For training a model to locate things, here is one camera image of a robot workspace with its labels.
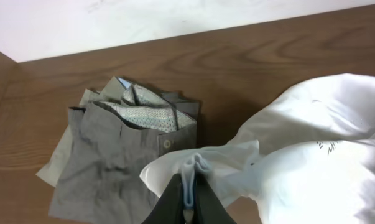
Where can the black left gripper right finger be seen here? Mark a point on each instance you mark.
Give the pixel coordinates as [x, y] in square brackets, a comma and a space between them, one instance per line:
[207, 207]

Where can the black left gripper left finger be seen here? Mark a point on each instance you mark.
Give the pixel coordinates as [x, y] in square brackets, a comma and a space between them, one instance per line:
[169, 208]

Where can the white t-shirt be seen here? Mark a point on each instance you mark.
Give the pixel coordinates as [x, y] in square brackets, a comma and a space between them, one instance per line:
[308, 157]

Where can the grey folded shorts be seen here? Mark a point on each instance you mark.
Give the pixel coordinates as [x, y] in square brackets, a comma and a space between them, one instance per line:
[114, 136]

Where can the beige folded garment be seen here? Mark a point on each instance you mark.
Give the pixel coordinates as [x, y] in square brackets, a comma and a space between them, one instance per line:
[52, 170]

